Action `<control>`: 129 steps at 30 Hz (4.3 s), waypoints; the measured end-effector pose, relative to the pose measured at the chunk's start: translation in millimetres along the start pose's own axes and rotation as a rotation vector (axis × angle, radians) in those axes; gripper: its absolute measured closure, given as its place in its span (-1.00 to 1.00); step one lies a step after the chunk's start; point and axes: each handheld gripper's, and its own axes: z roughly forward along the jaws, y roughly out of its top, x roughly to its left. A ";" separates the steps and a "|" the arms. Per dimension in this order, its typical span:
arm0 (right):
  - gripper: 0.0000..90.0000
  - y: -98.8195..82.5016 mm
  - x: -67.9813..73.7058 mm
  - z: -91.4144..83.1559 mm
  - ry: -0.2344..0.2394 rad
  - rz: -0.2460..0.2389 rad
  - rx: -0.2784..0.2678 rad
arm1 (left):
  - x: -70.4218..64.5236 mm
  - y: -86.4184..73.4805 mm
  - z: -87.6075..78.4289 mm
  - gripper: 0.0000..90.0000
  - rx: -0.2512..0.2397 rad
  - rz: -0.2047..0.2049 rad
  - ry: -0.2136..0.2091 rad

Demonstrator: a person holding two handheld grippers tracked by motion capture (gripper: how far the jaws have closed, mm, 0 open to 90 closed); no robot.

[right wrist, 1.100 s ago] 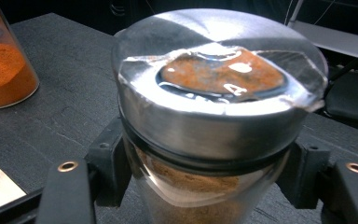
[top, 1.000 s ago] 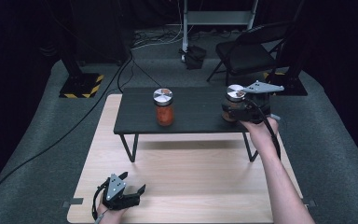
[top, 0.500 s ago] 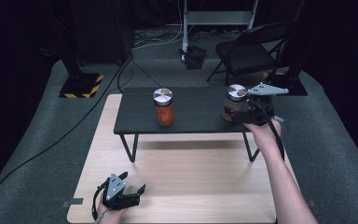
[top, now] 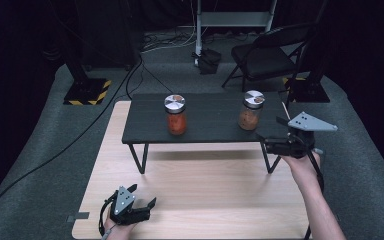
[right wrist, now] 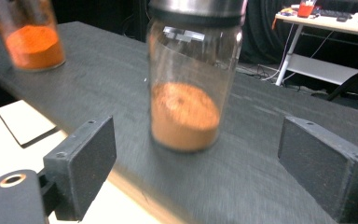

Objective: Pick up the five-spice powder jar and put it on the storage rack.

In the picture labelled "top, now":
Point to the glass jar with red filling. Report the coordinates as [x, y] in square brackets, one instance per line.
[176, 123]

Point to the white metal stand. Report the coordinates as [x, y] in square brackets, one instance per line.
[233, 18]

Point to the person's left hand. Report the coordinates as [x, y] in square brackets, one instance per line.
[120, 231]

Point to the black stand with striped base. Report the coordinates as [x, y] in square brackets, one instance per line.
[308, 91]
[86, 91]

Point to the grey tape strip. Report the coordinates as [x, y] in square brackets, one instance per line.
[78, 216]

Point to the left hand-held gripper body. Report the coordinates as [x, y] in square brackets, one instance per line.
[123, 203]

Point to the person's right hand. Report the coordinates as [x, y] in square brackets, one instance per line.
[303, 170]

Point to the glass jar with brown powder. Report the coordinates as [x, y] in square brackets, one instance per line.
[248, 120]

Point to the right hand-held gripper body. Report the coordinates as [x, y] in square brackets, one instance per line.
[305, 123]

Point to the black folding chair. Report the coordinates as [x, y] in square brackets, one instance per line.
[263, 60]

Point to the black shelf with metal legs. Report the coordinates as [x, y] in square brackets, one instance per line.
[210, 116]

